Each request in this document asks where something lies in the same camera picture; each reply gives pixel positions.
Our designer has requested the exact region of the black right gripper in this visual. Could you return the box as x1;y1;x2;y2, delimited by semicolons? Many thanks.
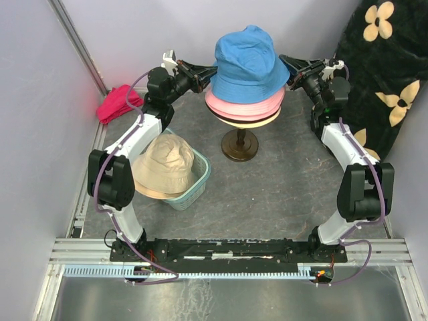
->
276;55;325;112

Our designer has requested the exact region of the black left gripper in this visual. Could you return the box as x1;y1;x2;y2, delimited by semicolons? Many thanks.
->
166;60;221;105

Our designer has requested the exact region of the blue bucket hat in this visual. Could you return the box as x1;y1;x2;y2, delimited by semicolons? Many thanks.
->
211;25;290;104

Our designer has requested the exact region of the pink bucket hat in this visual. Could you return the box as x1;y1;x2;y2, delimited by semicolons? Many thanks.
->
205;102;282;120
205;87;286;116

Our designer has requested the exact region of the cream bucket hat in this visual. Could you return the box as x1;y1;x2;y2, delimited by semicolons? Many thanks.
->
222;109;281;129

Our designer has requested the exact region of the light blue plastic basket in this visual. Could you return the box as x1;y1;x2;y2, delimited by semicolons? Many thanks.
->
158;148;211;211

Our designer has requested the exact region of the beige bottom hat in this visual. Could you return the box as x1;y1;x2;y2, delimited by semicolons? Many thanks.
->
132;134;195;200

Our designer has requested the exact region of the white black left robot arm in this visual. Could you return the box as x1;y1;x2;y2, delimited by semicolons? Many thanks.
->
88;60;217;261

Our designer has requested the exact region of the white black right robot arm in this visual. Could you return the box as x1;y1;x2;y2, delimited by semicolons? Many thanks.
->
280;54;395;261

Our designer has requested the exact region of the brown round wooden stand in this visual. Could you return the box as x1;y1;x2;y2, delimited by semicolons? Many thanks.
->
221;128;259;163

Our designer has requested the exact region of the black floral blanket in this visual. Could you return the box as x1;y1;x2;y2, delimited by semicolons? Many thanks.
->
335;0;427;161

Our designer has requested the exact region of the magenta hat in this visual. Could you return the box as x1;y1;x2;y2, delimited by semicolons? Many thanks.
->
96;84;132;124

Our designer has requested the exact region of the aluminium corner profile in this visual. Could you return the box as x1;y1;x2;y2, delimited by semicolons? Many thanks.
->
47;0;109;96

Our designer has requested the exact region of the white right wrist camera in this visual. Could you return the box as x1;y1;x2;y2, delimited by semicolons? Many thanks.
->
321;58;345;81

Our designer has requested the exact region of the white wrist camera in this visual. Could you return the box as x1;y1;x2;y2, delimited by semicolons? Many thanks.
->
161;49;178;74
321;58;345;81

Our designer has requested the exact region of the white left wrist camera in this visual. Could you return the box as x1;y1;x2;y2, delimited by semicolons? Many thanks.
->
161;49;178;74

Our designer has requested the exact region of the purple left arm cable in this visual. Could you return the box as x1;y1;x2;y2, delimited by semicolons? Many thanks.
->
93;71;181;286

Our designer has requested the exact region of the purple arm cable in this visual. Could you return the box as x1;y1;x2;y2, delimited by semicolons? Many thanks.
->
314;63;389;288
93;71;181;286

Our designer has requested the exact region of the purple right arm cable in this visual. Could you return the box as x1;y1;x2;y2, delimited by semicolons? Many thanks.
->
314;63;389;288

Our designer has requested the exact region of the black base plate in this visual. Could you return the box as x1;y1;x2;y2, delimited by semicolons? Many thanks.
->
110;237;348;274

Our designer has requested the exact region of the light blue cable duct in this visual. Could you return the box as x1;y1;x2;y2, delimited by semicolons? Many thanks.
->
63;264;327;281

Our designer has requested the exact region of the aluminium rail frame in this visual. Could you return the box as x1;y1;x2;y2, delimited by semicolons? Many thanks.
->
31;123;419;321

